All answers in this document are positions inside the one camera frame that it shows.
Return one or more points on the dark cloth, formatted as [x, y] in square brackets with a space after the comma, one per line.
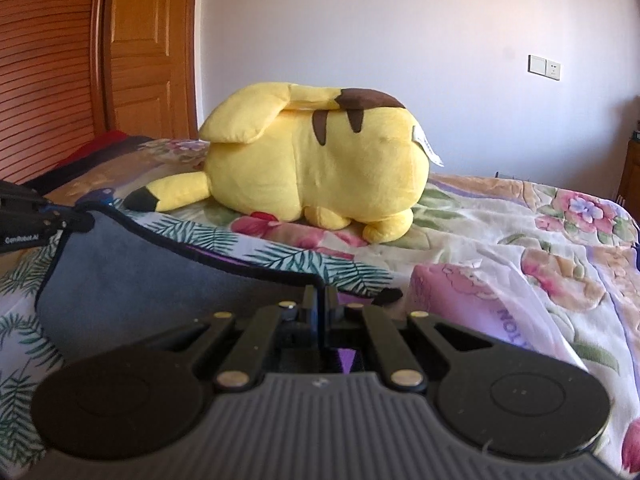
[75, 170]

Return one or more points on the red cloth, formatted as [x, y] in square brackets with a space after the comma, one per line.
[102, 141]

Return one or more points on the leaf print bedsheet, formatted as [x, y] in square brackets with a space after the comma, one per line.
[210, 238]

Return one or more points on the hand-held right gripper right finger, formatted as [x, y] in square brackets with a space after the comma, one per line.
[331, 321]

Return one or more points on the wooden nightstand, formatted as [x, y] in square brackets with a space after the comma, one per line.
[631, 175]

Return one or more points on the grey towel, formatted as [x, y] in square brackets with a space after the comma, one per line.
[150, 270]

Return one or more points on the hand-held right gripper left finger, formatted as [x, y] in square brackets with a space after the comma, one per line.
[312, 321]

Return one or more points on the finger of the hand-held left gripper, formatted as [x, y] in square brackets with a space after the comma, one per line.
[70, 221]

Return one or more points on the yellow plush toy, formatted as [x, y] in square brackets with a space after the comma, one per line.
[340, 160]

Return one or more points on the floral quilt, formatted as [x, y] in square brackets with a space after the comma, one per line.
[500, 240]

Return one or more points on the white wall switch socket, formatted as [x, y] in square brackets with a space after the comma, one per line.
[544, 67]

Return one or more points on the wooden louvered wardrobe door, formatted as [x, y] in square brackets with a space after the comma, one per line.
[45, 60]

